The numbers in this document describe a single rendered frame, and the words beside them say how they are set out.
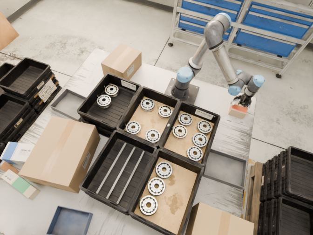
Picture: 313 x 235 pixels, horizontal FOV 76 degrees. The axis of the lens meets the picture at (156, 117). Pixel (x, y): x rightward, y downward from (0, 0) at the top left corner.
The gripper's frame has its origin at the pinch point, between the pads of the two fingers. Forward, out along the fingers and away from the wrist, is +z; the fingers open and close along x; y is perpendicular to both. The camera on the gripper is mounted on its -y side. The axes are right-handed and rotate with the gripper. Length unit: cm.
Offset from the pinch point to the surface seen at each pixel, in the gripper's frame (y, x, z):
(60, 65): -36, -224, 76
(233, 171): 54, 6, 5
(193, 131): 42, -29, -8
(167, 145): 59, -43, -8
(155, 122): 45, -57, -8
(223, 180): 63, 0, 4
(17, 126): 73, -180, 37
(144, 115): 43, -66, -8
